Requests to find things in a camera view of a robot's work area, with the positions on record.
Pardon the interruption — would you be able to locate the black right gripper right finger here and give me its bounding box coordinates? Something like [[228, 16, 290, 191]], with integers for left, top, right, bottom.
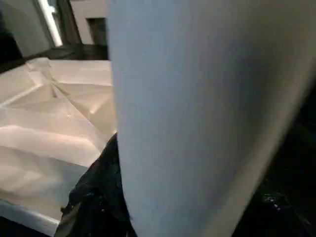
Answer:
[[230, 178, 316, 237]]

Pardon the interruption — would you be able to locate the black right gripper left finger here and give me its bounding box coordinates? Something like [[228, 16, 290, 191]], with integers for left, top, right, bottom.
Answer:
[[53, 131, 135, 237]]

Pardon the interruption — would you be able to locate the white plastic table top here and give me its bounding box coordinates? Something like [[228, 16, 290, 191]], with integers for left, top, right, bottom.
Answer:
[[0, 57, 120, 237]]

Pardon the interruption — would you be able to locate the white plastic table leg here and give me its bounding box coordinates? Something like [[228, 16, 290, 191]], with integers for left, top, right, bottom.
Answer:
[[106, 0, 316, 237]]

